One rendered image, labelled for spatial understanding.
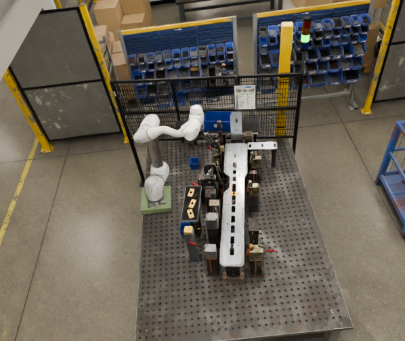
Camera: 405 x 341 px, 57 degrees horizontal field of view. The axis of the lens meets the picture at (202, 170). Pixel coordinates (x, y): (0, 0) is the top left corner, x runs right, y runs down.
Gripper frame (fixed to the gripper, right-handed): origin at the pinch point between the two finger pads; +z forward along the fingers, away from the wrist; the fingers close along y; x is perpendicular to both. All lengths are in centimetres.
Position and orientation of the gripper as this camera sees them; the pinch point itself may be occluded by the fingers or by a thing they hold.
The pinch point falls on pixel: (201, 147)
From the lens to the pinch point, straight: 305.9
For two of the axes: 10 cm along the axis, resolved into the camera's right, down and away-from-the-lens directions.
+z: 1.0, 6.9, 7.2
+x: 0.8, -7.3, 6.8
